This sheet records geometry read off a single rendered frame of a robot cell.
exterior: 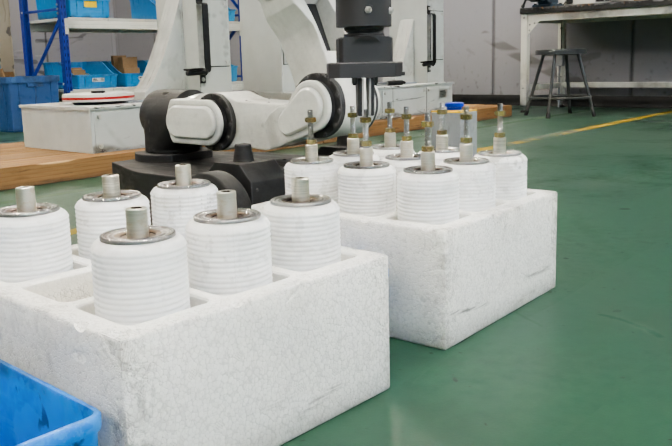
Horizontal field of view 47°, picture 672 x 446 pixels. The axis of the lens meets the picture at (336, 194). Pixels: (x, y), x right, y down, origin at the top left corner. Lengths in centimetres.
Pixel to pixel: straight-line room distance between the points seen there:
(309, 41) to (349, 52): 50
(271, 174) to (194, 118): 35
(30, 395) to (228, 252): 24
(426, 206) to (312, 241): 29
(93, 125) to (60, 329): 246
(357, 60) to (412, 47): 382
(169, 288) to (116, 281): 5
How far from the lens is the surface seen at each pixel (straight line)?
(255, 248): 86
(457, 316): 118
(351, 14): 123
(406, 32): 506
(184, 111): 198
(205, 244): 85
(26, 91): 572
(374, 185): 124
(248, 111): 188
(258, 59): 413
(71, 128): 337
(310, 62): 173
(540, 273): 143
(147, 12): 700
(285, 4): 174
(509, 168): 137
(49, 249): 99
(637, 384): 111
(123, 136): 333
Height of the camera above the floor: 42
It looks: 10 degrees down
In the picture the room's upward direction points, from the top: 2 degrees counter-clockwise
